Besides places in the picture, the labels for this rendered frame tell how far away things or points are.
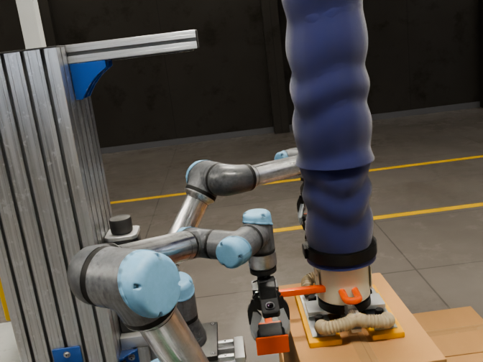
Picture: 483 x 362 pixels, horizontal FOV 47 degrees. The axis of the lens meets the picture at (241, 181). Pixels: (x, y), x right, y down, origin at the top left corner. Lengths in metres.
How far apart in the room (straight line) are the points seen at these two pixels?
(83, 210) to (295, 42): 0.74
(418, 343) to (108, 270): 1.04
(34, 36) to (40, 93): 3.12
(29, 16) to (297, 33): 3.12
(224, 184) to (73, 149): 0.67
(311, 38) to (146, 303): 0.89
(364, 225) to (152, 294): 0.87
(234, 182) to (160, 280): 0.91
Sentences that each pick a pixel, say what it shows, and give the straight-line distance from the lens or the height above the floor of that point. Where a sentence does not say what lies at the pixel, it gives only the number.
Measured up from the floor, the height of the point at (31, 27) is 2.23.
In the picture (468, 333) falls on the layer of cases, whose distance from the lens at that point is 2.89.
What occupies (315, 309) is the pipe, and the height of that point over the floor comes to 1.12.
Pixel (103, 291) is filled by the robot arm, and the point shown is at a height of 1.59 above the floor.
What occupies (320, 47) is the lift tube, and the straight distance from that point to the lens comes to 1.57.
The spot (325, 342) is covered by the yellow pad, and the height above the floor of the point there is 1.09.
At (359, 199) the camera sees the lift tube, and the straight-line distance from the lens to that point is 1.69.
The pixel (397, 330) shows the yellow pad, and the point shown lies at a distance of 1.81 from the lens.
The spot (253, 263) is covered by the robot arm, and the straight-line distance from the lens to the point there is 1.47.
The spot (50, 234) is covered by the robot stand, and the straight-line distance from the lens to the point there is 1.45.
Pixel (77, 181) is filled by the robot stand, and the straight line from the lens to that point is 1.40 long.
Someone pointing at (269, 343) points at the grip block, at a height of 1.21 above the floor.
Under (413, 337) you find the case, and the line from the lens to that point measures 1.81.
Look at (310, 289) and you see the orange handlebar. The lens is 1.80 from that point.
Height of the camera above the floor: 2.00
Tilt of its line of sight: 15 degrees down
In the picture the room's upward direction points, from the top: 7 degrees counter-clockwise
